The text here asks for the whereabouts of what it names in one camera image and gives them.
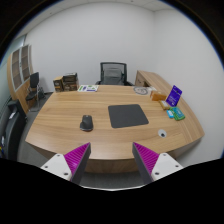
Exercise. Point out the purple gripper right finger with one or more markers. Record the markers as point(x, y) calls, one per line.
point(153, 166)

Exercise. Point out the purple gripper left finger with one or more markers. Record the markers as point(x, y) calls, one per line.
point(70, 166)

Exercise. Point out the black computer mouse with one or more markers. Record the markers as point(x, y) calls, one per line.
point(86, 123)

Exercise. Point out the dark grey mouse pad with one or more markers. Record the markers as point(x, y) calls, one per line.
point(127, 115)

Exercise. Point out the blue small box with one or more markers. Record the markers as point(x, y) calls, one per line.
point(170, 114)

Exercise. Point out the green box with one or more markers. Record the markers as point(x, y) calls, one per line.
point(178, 115)

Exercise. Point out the small tan box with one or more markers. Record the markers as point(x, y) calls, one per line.
point(164, 105)

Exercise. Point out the wooden tissue box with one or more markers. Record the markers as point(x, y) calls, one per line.
point(156, 96)

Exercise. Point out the black chair at left edge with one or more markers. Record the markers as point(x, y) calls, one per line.
point(12, 124)

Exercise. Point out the white green paper booklet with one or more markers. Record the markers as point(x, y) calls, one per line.
point(88, 88)

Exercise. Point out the stacked cardboard boxes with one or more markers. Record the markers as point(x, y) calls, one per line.
point(67, 82)

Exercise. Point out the wooden side cabinet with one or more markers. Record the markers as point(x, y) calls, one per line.
point(147, 79)

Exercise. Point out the black side chair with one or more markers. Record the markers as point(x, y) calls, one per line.
point(35, 91)

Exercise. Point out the black mesh office chair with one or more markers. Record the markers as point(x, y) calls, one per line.
point(113, 73)

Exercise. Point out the wooden bookshelf cabinet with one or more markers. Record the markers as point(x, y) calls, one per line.
point(19, 69)

